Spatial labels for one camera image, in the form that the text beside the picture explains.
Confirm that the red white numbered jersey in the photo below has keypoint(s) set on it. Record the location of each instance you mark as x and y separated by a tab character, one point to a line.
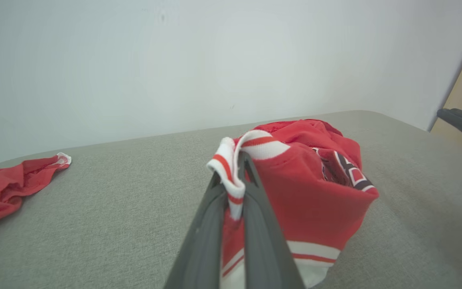
311	200

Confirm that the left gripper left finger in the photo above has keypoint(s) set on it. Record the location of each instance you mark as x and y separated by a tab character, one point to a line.
203	249

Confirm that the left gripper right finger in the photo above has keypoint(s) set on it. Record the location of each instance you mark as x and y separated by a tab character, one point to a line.
263	249

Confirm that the red mesh shorts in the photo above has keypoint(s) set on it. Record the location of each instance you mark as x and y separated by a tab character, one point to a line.
2	188

